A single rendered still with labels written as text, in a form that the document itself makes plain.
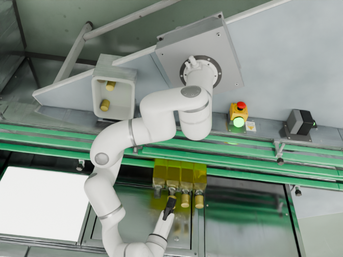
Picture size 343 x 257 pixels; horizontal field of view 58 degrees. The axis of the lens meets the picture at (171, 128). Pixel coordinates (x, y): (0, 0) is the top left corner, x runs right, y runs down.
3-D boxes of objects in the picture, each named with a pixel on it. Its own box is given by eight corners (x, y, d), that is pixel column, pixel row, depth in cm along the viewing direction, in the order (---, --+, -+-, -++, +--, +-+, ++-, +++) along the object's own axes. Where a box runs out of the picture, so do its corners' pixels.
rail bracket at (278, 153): (269, 140, 138) (274, 164, 128) (275, 129, 132) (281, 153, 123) (278, 142, 138) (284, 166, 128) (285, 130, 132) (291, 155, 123)
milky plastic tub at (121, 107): (98, 104, 145) (94, 117, 139) (95, 63, 129) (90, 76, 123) (136, 108, 145) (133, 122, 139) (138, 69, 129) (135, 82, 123)
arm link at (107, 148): (135, 116, 103) (93, 123, 104) (128, 121, 90) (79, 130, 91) (143, 156, 105) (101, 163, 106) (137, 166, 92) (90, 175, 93)
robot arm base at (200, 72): (173, 61, 114) (167, 86, 102) (203, 46, 108) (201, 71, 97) (194, 92, 122) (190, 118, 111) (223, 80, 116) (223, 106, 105)
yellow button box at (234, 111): (227, 113, 144) (228, 124, 139) (231, 101, 139) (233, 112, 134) (242, 114, 145) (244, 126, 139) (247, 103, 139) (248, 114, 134)
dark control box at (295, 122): (285, 120, 145) (289, 133, 139) (292, 108, 140) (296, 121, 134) (302, 123, 146) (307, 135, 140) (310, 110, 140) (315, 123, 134)
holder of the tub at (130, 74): (99, 111, 149) (96, 123, 143) (96, 63, 129) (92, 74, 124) (135, 116, 149) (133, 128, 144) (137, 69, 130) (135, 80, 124)
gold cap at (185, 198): (180, 198, 130) (179, 207, 127) (181, 193, 128) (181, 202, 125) (189, 199, 131) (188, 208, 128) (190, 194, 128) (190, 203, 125)
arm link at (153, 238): (163, 257, 115) (166, 250, 116) (165, 247, 108) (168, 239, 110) (144, 250, 116) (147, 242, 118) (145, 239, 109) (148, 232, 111)
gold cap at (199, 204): (194, 198, 130) (194, 208, 127) (196, 194, 128) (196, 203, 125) (202, 200, 131) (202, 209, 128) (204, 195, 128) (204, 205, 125)
